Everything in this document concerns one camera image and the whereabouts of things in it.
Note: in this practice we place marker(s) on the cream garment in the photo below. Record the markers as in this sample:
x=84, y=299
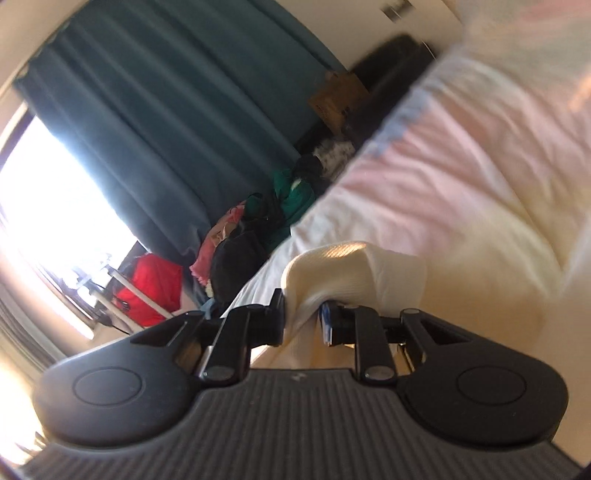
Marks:
x=351, y=272

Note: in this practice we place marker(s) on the pink clothes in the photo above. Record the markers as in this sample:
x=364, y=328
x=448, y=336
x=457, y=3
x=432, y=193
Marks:
x=214, y=244

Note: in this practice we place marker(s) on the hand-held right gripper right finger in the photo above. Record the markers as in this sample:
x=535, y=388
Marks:
x=326, y=325

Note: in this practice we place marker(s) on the white patterned cloth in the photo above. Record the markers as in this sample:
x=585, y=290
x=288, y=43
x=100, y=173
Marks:
x=334, y=154

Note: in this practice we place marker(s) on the dark sofa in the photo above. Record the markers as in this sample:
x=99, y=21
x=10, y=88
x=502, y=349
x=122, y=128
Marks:
x=392, y=74

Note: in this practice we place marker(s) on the bed with pastel blanket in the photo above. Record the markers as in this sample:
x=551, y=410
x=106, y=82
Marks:
x=461, y=184

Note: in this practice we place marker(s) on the teal curtain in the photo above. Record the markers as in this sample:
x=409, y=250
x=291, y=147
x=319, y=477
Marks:
x=161, y=115

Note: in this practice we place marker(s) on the red bag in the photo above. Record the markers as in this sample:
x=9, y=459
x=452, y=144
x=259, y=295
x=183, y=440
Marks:
x=154, y=286

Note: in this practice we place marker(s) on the green clothes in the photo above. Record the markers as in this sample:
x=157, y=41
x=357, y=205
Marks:
x=295, y=194

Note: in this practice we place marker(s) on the dark clothes pile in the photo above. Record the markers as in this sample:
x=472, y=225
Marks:
x=244, y=249

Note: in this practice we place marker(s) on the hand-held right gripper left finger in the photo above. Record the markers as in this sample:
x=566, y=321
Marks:
x=277, y=323

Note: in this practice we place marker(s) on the dark framed window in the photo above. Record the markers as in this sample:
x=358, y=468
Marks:
x=51, y=207

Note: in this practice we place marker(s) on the brown cardboard box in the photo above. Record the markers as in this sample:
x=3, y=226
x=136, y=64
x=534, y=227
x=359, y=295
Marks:
x=337, y=99

